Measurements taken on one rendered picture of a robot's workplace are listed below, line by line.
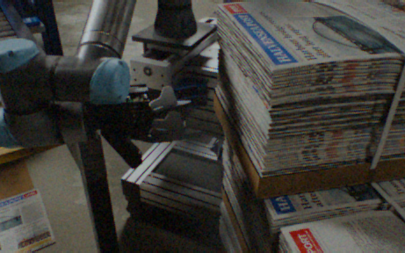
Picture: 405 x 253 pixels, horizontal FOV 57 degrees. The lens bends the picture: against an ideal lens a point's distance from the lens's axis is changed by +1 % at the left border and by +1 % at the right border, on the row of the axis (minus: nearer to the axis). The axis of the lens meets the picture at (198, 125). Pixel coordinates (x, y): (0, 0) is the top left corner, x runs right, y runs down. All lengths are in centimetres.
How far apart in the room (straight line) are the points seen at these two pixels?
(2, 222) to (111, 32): 136
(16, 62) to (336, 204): 54
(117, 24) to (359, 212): 50
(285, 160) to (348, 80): 14
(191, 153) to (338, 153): 115
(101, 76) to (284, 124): 29
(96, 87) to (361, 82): 38
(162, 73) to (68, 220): 88
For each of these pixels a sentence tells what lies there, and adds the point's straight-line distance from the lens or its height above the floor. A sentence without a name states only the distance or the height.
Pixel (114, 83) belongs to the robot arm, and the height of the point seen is 99.
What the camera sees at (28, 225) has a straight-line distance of 183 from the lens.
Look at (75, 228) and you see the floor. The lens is 175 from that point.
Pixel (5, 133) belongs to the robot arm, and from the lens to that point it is 72.
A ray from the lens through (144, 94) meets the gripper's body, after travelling 70.
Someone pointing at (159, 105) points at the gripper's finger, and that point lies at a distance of 76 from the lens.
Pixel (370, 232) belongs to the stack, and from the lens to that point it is 61.
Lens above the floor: 125
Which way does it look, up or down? 33 degrees down
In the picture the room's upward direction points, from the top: straight up
